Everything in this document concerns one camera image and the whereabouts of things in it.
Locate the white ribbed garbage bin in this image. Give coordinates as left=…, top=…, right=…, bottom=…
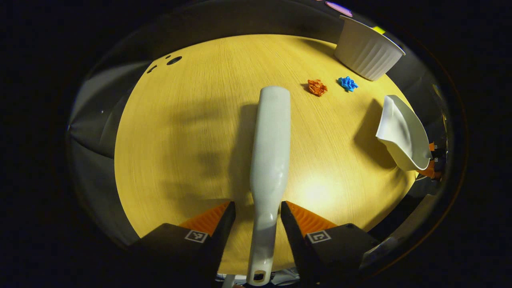
left=335, top=15, right=406, bottom=82

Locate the orange paper ball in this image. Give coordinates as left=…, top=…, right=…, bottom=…
left=307, top=79, right=328, bottom=97

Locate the small white broom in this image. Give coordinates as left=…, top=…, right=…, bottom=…
left=246, top=86, right=291, bottom=286

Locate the white dustpan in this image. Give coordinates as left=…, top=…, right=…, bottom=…
left=376, top=95, right=433, bottom=172

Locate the blue paper ball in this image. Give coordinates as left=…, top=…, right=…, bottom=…
left=338, top=76, right=359, bottom=92

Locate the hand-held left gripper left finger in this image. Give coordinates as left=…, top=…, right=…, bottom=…
left=127, top=201, right=236, bottom=288

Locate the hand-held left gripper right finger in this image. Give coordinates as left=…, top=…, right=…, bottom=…
left=280, top=200, right=379, bottom=288

